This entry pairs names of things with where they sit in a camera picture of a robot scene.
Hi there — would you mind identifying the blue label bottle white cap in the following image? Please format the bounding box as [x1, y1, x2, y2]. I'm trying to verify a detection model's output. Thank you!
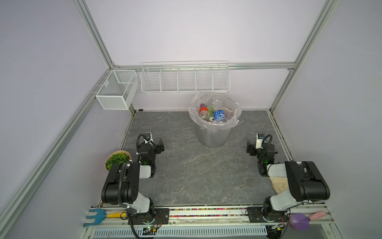
[211, 99, 226, 122]

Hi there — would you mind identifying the small red label purple cap bottle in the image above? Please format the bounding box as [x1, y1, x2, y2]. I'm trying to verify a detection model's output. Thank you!
[199, 104, 210, 121]

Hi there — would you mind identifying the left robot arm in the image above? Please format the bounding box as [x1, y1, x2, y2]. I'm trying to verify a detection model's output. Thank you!
[101, 132, 164, 224]

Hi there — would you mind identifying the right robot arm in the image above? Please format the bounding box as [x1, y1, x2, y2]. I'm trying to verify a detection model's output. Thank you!
[246, 133, 330, 222]

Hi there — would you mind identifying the grey mesh waste bin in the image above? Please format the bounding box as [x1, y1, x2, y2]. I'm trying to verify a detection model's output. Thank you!
[190, 94, 236, 148]

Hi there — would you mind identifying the potted green plant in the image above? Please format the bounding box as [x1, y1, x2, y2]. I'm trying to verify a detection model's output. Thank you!
[105, 150, 131, 172]

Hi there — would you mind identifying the beige work glove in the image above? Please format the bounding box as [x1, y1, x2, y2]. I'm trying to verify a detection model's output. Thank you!
[269, 177, 289, 195]

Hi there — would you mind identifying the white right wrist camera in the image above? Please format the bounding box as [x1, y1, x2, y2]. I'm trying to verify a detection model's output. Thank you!
[255, 133, 266, 149]

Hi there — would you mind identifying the white mesh wall basket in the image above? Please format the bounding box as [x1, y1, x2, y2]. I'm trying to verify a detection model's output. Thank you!
[96, 70, 139, 110]

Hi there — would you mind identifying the purple scoop pink handle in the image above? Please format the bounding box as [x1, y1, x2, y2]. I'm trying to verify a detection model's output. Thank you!
[288, 211, 326, 231]

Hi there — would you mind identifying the white wire wall shelf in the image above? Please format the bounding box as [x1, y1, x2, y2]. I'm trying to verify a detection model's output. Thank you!
[140, 61, 231, 94]

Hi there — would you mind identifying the blue garden fork yellow handle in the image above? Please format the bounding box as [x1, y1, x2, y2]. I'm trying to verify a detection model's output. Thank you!
[84, 208, 127, 227]

